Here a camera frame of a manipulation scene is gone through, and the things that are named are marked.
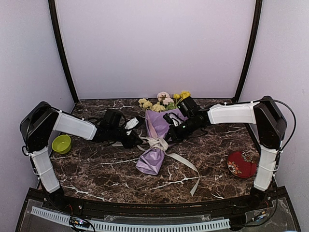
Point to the yellow fuzzy poppy stem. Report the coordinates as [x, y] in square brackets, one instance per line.
[184, 94]

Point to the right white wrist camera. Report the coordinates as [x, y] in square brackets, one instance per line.
[173, 119]

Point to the white slotted cable duct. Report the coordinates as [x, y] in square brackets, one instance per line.
[101, 226]

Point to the black front table rail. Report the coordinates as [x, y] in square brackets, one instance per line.
[84, 207]

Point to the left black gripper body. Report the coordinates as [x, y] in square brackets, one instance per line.
[114, 136]

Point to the red floral dish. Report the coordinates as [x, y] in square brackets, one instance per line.
[241, 164]

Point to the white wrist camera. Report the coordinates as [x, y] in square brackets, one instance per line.
[134, 123]
[173, 119]

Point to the pink rose flower stem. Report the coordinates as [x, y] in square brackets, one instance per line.
[165, 100]

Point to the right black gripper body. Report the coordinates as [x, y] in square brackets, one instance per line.
[183, 132]

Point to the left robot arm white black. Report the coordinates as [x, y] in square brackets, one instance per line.
[44, 121]

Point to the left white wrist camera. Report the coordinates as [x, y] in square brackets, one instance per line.
[134, 123]

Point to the right black frame post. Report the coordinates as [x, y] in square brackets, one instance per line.
[250, 49]

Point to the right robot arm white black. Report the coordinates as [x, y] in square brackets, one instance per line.
[264, 114]

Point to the pink purple wrapping paper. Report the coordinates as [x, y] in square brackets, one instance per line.
[157, 127]

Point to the lime green bowl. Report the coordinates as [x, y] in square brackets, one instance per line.
[62, 144]

